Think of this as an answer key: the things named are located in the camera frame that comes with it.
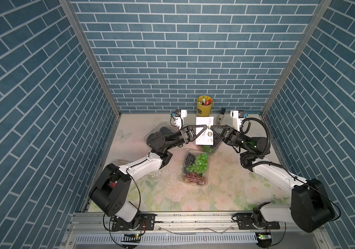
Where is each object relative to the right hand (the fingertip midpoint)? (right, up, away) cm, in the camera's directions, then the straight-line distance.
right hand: (214, 133), depth 61 cm
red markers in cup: (+3, +20, +50) cm, 54 cm away
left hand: (-2, 0, 0) cm, 2 cm away
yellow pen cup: (+2, +18, +48) cm, 51 cm away
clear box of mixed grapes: (-6, -20, +24) cm, 32 cm away
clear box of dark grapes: (+4, -10, +32) cm, 34 cm away
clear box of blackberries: (-27, +2, +44) cm, 51 cm away
